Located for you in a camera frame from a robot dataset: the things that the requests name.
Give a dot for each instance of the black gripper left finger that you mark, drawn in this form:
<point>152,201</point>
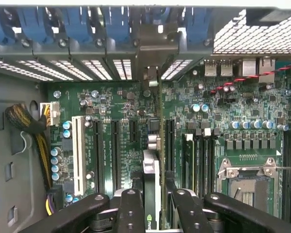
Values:
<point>131,213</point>

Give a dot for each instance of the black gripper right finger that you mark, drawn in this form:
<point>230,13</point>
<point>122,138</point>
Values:
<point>189,213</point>

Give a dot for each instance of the black RAM slot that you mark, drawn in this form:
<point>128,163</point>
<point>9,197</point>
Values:
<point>209,165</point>
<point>199,165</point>

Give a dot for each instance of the metal socket cover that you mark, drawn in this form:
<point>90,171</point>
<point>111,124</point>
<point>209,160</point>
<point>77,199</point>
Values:
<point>232,172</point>

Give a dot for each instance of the long black expansion slot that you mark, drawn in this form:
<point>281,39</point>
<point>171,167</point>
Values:
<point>97,155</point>
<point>170,145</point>
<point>115,155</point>

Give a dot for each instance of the CPU socket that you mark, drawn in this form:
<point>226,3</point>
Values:
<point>247,194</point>

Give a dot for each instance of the white expansion slot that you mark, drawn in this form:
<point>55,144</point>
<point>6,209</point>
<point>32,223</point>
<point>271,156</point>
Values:
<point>78,155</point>

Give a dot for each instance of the short black expansion slot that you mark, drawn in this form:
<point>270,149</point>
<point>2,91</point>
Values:
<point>133,131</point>

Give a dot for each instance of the thin metal locking lever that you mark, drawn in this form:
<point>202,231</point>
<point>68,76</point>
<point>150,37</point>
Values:
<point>288,168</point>

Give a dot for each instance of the green motherboard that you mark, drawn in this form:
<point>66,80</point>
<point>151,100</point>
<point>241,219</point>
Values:
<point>232,106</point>

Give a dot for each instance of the white power connector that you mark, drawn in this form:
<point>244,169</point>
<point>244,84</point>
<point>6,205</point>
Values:
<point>53,114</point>

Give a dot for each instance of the open black PC case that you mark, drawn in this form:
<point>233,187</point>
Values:
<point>14,155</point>

